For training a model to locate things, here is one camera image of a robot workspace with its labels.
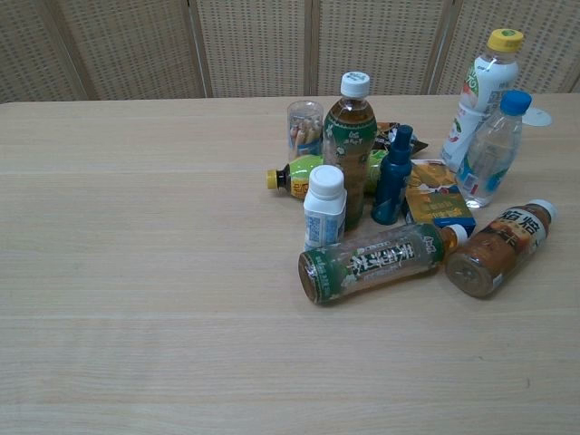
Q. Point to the small white milk bottle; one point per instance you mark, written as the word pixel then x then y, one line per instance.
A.
pixel 322 213

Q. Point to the yellow-cap green label drink bottle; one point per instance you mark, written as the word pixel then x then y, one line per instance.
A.
pixel 299 174

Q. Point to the green tea bottle white cap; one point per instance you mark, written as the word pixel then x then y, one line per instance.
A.
pixel 350 154
pixel 371 263

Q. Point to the clear cup of biscuit sticks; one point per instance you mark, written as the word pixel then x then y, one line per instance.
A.
pixel 304 131

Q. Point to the dark blue spray bottle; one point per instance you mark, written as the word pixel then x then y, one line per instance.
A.
pixel 393 186

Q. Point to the dark snack packet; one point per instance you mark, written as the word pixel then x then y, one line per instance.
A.
pixel 385 133

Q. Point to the yellow and blue carton box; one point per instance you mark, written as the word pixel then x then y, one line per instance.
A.
pixel 435 195

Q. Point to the woven rattan folding screen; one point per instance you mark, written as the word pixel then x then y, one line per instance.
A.
pixel 272 45

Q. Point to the brown tea bottle white cap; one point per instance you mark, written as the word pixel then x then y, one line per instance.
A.
pixel 494 254

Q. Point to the clear water bottle blue cap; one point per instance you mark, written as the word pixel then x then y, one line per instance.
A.
pixel 491 158

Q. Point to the white drink bottle yellow cap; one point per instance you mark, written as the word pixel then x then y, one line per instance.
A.
pixel 480 90

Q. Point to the white round paper disc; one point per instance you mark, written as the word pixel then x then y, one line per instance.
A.
pixel 538 118

